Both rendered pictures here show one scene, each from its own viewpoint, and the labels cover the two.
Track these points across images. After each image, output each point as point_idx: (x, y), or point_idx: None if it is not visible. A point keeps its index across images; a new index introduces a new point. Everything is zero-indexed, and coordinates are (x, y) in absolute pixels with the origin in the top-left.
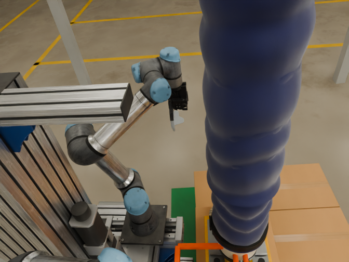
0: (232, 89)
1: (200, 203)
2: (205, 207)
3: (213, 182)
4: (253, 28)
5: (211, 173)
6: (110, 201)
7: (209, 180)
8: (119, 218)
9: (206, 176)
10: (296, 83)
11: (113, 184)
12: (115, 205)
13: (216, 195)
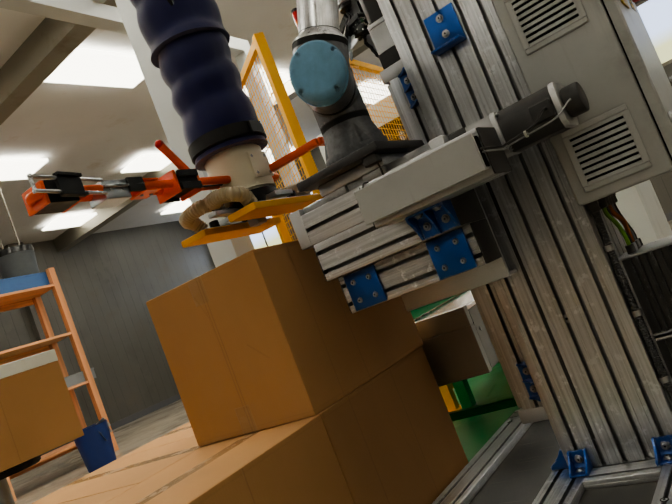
0: None
1: (226, 471)
2: (235, 258)
3: (221, 22)
4: None
5: (217, 5)
6: (435, 151)
7: (221, 26)
8: (414, 150)
9: (218, 26)
10: None
11: (347, 39)
12: (421, 155)
13: (229, 36)
